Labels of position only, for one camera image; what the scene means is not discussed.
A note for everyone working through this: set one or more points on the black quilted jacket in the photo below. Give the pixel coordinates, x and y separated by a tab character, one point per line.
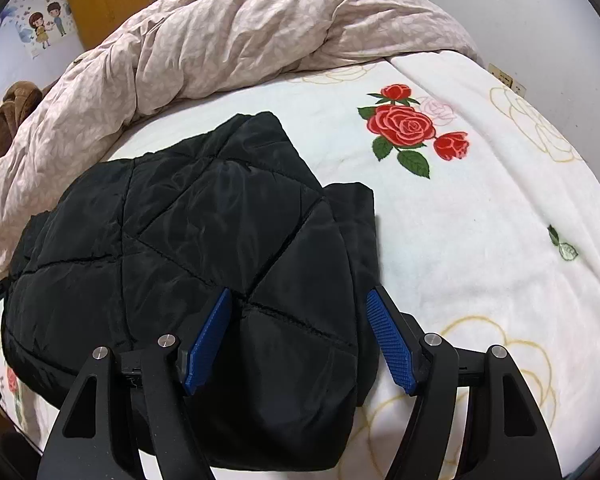
180	240

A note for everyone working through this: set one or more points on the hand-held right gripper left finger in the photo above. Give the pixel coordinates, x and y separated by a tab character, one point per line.
207	340

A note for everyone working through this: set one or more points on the orange wooden door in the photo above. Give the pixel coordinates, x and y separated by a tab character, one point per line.
110	5

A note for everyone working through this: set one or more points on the brown plush cloth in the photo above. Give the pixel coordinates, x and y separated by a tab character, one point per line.
15	110

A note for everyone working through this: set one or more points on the pink patterned quilt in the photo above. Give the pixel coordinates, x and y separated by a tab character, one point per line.
205	35

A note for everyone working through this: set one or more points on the wall socket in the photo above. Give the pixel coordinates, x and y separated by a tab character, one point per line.
506	79

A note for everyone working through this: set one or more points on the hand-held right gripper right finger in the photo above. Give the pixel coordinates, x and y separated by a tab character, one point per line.
390	340

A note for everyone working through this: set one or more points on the white rose print blanket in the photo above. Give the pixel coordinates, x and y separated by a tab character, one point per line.
480	235

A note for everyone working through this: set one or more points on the cartoon wall poster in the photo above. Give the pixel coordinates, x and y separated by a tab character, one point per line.
40	20

